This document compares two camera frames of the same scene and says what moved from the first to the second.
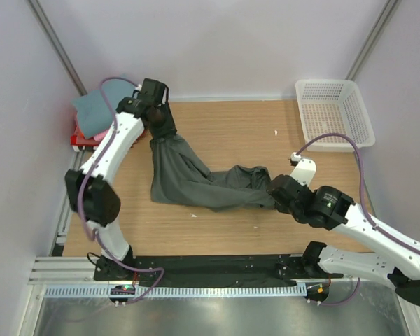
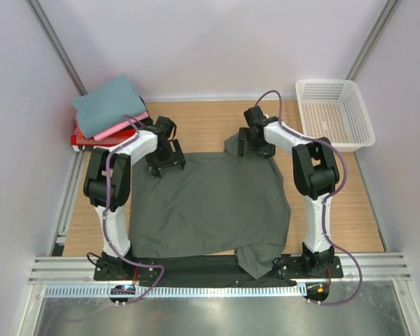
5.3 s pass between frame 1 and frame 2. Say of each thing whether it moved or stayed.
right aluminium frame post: stayed
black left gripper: moved
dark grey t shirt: moved
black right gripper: moved
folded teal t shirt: stayed
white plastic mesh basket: stayed
